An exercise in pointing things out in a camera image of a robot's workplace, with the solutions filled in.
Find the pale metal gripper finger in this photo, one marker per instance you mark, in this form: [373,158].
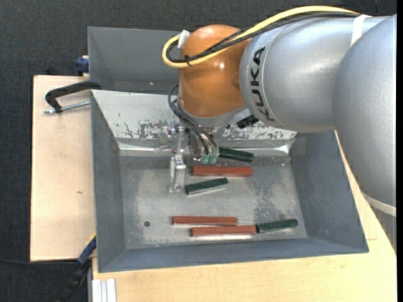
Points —
[180,178]
[172,178]

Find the dark green flat block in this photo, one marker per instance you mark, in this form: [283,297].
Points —
[236,154]
[277,225]
[206,186]

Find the red-brown flat block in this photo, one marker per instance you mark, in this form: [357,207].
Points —
[204,220]
[223,230]
[222,171]

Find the grey metal bin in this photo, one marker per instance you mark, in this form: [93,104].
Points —
[220,206]

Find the pale wood flat board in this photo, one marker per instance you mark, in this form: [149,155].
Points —
[60,168]

